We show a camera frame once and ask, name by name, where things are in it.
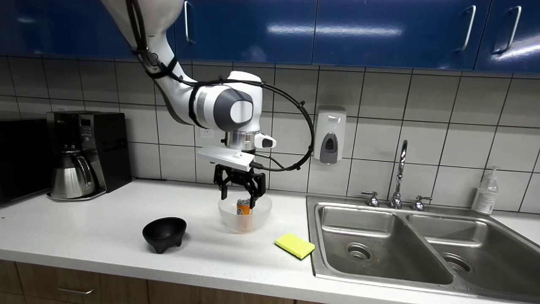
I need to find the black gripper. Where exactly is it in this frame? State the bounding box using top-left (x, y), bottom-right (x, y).
top-left (213, 164), bottom-right (269, 212)

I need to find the clear plastic bowl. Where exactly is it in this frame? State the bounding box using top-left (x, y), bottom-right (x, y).
top-left (216, 193), bottom-right (274, 235)

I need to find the yellow sponge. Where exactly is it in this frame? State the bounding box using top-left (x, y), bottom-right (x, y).
top-left (274, 232), bottom-right (317, 262)

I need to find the black footed bowl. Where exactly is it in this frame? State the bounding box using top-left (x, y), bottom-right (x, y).
top-left (140, 217), bottom-right (189, 255)

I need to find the black steel coffee maker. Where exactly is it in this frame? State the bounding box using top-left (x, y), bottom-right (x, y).
top-left (47, 110), bottom-right (134, 203)

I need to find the chrome sink faucet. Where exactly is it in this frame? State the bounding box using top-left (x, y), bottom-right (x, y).
top-left (361, 139), bottom-right (432, 213)

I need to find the blue upper cabinet door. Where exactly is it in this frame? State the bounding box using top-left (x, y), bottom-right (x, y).
top-left (167, 0), bottom-right (316, 66)
top-left (474, 0), bottom-right (540, 76)
top-left (312, 0), bottom-right (485, 73)

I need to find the stainless steel carafe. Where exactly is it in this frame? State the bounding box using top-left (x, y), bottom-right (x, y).
top-left (49, 147), bottom-right (98, 201)

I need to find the wooden drawer front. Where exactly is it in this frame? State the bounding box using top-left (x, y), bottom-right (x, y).
top-left (15, 262), bottom-right (150, 304)

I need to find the stainless steel double sink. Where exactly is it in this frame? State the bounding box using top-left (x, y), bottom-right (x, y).
top-left (306, 195), bottom-right (540, 303)

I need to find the black silver microwave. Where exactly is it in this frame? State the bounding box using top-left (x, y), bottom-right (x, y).
top-left (0, 117), bottom-right (56, 208)

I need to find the clear soap pump bottle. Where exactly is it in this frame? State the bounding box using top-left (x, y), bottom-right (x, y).
top-left (471, 166), bottom-right (501, 217)

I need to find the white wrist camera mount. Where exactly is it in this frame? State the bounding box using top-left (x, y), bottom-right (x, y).
top-left (196, 144), bottom-right (257, 173)

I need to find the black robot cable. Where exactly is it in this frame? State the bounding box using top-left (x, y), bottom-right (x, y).
top-left (123, 0), bottom-right (317, 173)

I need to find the white wall soap dispenser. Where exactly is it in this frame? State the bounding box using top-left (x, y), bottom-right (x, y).
top-left (312, 108), bottom-right (348, 166)

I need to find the silver upper cabinet handle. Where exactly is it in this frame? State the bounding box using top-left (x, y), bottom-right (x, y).
top-left (493, 4), bottom-right (523, 56)
top-left (181, 0), bottom-right (194, 44)
top-left (459, 4), bottom-right (479, 54)

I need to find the silver drawer handle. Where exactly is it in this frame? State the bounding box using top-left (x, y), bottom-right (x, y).
top-left (56, 286), bottom-right (96, 299)

